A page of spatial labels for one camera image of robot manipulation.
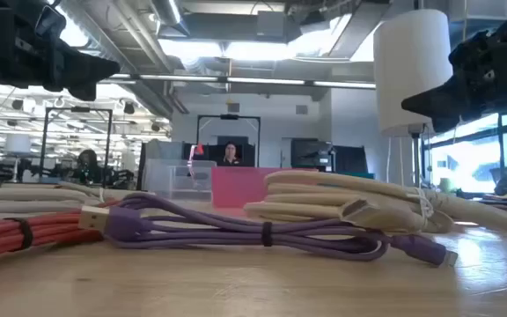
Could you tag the red desk lamp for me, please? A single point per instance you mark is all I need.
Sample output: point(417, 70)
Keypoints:
point(198, 149)

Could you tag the black metal frame with camera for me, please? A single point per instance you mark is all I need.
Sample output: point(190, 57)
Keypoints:
point(229, 116)

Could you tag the ceiling light bar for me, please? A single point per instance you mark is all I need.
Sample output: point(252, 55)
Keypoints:
point(262, 80)

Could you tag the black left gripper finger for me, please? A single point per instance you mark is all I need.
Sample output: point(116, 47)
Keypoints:
point(84, 90)
point(90, 70)

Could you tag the person seated facing away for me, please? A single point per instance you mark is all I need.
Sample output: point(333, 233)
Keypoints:
point(88, 163)

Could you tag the pink plastic bin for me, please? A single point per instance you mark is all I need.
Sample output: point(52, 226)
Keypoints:
point(236, 187)

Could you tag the green cup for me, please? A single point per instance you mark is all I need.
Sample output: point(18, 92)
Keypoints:
point(445, 185)

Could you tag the grey panel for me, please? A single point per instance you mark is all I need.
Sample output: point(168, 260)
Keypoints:
point(161, 149)

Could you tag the small white background lamp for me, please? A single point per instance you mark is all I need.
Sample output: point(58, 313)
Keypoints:
point(18, 143)

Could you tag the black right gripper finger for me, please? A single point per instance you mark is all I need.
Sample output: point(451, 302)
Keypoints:
point(429, 103)
point(447, 125)

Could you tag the person seated at desk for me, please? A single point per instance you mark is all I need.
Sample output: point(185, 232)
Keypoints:
point(230, 154)

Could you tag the table lamp with white shade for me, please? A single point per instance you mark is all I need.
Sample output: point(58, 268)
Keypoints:
point(407, 66)

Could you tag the clear plastic bin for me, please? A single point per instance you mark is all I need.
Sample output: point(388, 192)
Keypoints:
point(178, 176)

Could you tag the black monitor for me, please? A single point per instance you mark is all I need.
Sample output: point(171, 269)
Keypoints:
point(308, 154)

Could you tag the black screen panel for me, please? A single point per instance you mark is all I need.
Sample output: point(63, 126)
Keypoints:
point(350, 158)

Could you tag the black metal frame stand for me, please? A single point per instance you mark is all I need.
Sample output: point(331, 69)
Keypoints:
point(77, 109)

